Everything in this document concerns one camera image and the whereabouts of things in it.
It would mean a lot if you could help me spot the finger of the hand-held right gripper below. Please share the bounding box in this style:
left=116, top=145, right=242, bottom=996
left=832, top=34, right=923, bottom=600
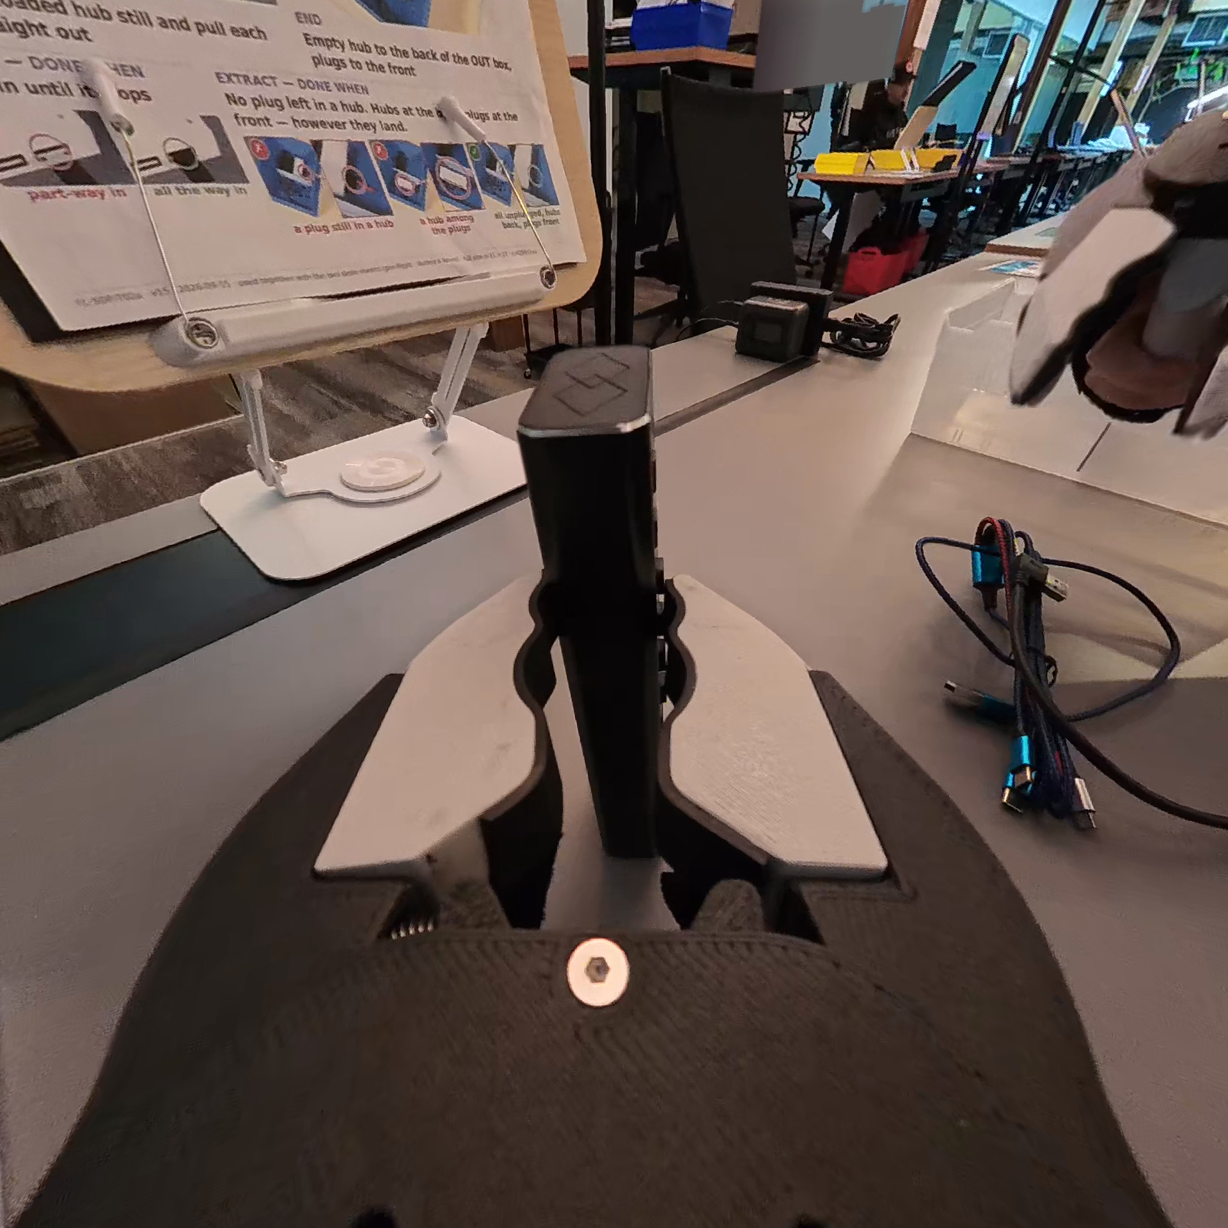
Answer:
left=1011, top=204, right=1185, bottom=406
left=1074, top=233, right=1228, bottom=438

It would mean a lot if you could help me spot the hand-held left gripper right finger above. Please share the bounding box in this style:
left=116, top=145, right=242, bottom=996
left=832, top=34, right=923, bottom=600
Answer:
left=656, top=573, right=889, bottom=929

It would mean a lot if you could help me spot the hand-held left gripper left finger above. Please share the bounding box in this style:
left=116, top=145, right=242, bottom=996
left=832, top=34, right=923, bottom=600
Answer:
left=315, top=573, right=568, bottom=929

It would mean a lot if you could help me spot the black multi-port usb hub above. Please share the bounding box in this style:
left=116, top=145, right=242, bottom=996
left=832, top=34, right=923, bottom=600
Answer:
left=515, top=345, right=671, bottom=861

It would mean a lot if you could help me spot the wooden desk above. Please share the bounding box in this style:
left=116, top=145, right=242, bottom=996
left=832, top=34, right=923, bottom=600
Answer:
left=793, top=159, right=1019, bottom=266

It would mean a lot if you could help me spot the red bag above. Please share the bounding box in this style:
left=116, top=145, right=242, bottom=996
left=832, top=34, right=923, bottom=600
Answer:
left=841, top=230, right=932, bottom=296

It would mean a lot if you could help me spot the wooden book stand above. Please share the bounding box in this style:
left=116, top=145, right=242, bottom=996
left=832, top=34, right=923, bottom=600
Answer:
left=0, top=0, right=607, bottom=583

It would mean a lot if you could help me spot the black power adapter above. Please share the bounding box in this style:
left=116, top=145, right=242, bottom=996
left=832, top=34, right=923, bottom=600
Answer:
left=734, top=280, right=834, bottom=363

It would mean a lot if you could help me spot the black office chair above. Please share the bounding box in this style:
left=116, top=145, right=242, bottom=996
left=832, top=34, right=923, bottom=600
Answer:
left=660, top=69, right=830, bottom=322

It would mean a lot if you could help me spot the wooden table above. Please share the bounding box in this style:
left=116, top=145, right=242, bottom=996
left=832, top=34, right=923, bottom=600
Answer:
left=568, top=49, right=760, bottom=99

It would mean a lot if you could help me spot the blue storage bin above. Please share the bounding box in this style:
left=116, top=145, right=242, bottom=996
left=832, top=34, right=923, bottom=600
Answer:
left=629, top=0, right=735, bottom=52

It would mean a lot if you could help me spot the black metal pole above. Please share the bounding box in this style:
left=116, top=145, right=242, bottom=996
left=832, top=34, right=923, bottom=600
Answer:
left=583, top=0, right=618, bottom=348

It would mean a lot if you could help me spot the printed instruction sheet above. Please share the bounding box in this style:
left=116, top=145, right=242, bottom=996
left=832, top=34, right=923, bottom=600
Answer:
left=0, top=0, right=590, bottom=335

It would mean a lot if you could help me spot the black adapter cable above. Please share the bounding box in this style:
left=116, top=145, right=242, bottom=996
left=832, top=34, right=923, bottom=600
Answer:
left=821, top=311, right=902, bottom=360

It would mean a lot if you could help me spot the bundle of USB cables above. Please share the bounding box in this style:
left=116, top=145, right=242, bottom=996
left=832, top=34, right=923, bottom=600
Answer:
left=917, top=518, right=1185, bottom=836

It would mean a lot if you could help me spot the red black braided cable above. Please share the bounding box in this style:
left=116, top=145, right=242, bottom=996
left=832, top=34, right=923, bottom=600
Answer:
left=972, top=516, right=1019, bottom=617

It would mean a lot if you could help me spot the black usb cable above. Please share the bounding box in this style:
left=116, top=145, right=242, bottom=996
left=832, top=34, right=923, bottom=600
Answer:
left=1005, top=552, right=1228, bottom=829

